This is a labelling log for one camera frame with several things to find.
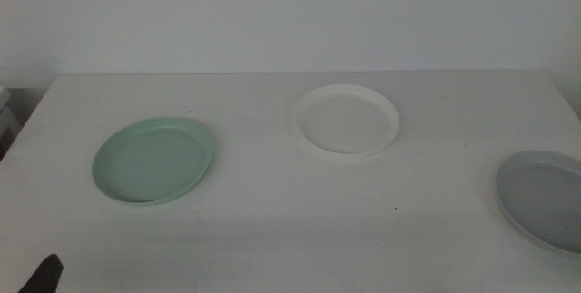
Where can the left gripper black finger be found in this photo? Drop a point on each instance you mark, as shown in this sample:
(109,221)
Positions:
(45,277)

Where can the grey shallow bowl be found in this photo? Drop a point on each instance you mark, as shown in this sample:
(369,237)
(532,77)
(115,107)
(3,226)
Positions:
(544,198)

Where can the pale green shallow bowl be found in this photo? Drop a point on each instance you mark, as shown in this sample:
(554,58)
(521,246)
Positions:
(152,166)

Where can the white shallow bowl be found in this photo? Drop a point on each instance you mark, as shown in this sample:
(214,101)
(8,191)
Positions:
(345,123)

